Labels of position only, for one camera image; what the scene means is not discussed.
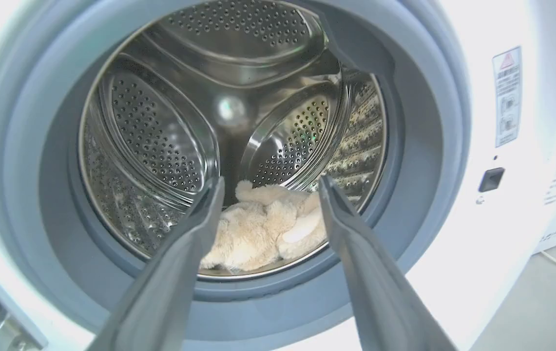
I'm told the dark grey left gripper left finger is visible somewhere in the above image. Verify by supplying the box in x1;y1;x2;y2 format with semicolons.
86;176;226;351

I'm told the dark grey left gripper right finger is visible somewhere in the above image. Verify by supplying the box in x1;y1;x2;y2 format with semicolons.
318;175;458;351

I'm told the cream plush toy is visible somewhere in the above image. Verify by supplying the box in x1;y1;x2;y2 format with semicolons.
199;180;328;273

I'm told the white front-load washing machine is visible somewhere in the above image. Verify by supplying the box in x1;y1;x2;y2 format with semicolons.
0;0;556;351

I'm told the grey rubber door gasket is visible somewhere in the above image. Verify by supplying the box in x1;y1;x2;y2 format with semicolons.
0;0;472;342

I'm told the black door latch slot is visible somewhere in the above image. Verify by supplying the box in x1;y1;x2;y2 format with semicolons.
478;167;506;193

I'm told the steel perforated washer drum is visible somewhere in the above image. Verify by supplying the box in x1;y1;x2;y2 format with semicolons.
78;0;388;279

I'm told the warning label sticker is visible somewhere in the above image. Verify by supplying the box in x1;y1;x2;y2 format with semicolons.
492;46;522;148

